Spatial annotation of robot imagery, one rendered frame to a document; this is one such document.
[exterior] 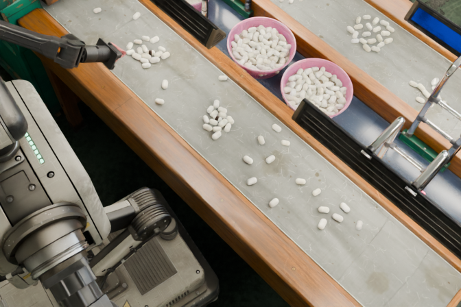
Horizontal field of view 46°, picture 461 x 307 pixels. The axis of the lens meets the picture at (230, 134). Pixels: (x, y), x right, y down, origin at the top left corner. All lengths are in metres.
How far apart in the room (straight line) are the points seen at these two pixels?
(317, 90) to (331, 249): 0.62
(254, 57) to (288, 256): 0.80
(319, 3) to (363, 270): 1.11
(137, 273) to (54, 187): 0.98
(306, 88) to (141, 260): 0.87
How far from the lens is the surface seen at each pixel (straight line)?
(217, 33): 1.73
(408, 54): 2.27
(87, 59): 1.84
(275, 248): 1.75
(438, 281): 1.87
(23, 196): 1.11
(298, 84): 2.07
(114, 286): 1.98
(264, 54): 2.14
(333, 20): 2.29
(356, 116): 2.12
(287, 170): 1.88
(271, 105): 1.97
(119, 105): 1.99
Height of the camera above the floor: 2.42
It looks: 60 degrees down
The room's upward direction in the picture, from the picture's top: 4 degrees clockwise
